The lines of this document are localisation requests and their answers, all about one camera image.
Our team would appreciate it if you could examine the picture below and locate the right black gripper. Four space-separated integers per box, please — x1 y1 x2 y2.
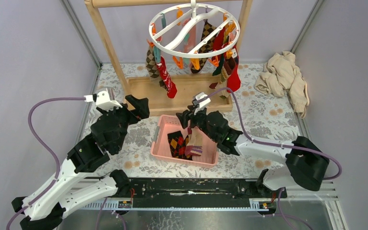
175 104 219 142

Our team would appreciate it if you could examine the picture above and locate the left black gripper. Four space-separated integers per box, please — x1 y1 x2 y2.
98 95 150 152

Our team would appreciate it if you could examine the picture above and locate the black red yellow argyle sock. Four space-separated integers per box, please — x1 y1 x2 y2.
167 131 192 161

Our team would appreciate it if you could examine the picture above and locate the red white patterned sock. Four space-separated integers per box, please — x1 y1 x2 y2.
156 57 177 99

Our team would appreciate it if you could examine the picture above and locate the beige purple striped sock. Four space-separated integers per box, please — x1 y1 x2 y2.
184 128 217 159

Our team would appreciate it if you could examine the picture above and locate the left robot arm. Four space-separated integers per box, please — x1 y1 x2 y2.
11 91 150 230

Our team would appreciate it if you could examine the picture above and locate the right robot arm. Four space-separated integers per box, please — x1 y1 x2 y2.
176 110 329 197

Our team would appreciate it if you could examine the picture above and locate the white round clip hanger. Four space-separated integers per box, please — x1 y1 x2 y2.
148 0 241 60

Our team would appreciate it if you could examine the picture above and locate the pink plastic basket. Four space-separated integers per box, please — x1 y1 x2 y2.
150 115 219 168

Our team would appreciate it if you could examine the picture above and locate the brown beige argyle sock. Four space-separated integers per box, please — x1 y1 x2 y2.
145 46 167 90

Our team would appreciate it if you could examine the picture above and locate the plain red sock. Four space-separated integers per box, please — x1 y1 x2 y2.
210 29 241 92

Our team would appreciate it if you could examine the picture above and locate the floral table mat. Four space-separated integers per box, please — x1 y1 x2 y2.
93 63 301 179

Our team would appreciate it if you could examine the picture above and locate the pink sock rear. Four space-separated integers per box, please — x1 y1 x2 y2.
183 25 196 53

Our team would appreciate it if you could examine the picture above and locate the brown argyle sock rear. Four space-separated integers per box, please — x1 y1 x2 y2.
190 19 218 74

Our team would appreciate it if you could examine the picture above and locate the beige crumpled cloth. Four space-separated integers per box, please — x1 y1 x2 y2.
254 51 310 119

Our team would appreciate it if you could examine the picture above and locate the wooden hanger rack frame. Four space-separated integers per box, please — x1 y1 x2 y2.
85 0 252 116

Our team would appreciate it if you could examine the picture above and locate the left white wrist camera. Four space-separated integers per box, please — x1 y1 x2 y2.
83 87 123 112

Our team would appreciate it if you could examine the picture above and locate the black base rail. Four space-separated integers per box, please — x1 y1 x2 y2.
112 178 287 208

